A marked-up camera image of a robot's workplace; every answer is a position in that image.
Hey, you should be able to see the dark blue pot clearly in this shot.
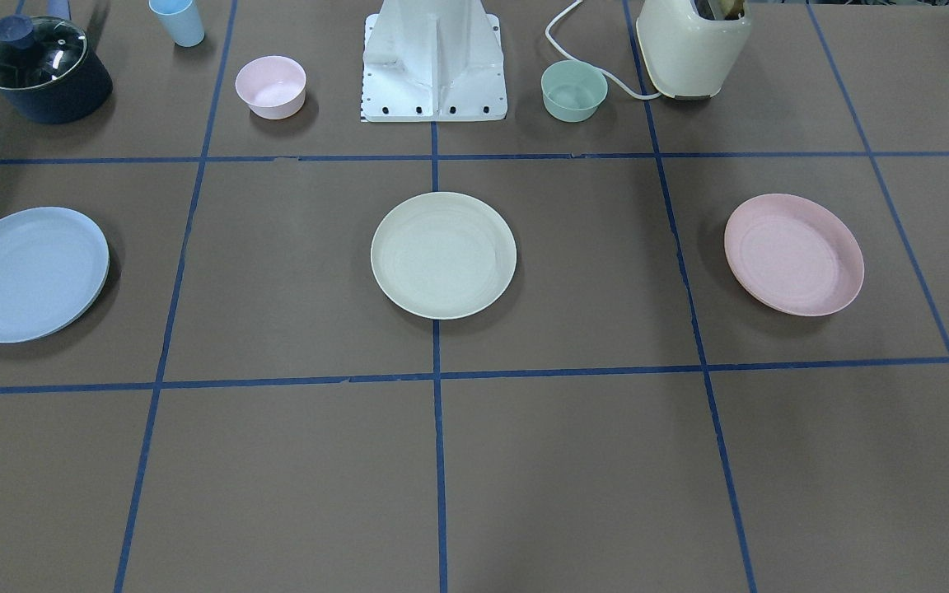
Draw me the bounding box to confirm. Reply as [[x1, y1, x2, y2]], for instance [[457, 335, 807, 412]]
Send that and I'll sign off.
[[0, 1, 114, 124]]

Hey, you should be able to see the light blue plate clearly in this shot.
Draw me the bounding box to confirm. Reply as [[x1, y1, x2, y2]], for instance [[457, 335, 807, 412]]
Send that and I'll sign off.
[[0, 207, 110, 343]]

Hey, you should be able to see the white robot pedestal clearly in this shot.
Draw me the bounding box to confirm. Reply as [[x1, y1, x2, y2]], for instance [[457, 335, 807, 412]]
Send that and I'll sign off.
[[361, 1, 508, 123]]

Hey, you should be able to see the toast slice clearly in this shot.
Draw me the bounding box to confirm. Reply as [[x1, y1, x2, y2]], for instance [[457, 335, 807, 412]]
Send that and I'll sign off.
[[696, 0, 746, 21]]

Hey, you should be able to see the glass pot lid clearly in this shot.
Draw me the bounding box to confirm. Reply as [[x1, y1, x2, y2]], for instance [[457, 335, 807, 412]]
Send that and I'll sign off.
[[0, 14, 90, 91]]

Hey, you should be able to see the pink bowl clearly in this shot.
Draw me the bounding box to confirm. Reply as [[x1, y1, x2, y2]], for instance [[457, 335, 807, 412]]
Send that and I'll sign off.
[[234, 55, 306, 120]]

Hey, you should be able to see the pink plate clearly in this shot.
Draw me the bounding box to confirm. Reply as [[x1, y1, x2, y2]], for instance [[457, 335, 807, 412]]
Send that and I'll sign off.
[[723, 193, 865, 318]]

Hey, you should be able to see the cream toaster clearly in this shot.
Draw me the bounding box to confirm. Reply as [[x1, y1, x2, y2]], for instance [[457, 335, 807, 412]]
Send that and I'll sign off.
[[635, 1, 752, 100]]

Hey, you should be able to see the white toaster cable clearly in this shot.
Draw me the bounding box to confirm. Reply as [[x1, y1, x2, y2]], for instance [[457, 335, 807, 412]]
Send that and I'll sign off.
[[545, 0, 661, 101]]

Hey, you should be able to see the light blue cup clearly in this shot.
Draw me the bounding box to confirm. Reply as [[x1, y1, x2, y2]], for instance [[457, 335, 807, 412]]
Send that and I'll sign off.
[[148, 0, 206, 48]]

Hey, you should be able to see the cream plate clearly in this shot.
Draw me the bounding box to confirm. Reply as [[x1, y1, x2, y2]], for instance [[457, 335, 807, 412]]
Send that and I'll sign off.
[[370, 191, 517, 320]]

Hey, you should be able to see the green bowl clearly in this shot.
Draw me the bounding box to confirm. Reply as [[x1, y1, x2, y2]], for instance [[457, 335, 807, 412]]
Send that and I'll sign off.
[[540, 59, 609, 123]]

